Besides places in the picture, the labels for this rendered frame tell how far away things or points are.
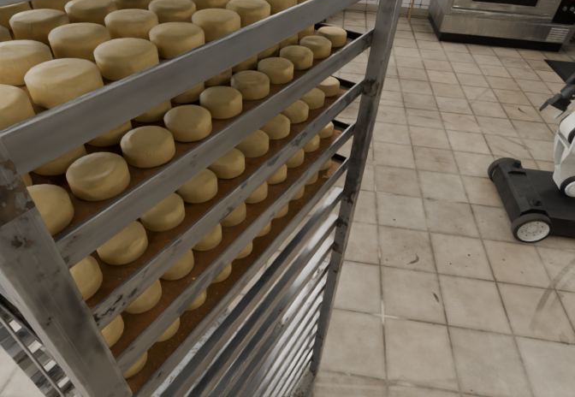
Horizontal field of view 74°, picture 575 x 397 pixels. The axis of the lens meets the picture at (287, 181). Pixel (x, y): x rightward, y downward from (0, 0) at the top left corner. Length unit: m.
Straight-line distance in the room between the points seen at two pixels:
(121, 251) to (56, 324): 0.13
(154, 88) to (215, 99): 0.16
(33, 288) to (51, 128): 0.10
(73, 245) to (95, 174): 0.07
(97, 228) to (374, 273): 1.87
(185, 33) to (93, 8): 0.12
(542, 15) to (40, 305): 5.50
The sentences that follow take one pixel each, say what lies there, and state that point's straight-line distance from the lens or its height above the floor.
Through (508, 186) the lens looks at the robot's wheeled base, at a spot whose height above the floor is 0.17.
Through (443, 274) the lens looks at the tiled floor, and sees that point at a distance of 2.24.
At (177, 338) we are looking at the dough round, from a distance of 0.58.
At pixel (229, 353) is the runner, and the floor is 0.95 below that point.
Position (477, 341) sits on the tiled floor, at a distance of 2.08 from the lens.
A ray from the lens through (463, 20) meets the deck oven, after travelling 5.34.
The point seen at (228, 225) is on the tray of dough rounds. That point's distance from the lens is 0.57.
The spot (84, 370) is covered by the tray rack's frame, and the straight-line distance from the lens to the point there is 0.37.
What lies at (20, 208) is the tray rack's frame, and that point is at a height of 1.49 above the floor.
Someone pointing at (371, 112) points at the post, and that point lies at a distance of 0.76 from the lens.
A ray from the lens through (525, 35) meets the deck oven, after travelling 5.62.
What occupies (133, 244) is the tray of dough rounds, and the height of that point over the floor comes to 1.33.
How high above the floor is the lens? 1.64
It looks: 40 degrees down
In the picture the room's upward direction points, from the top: 4 degrees clockwise
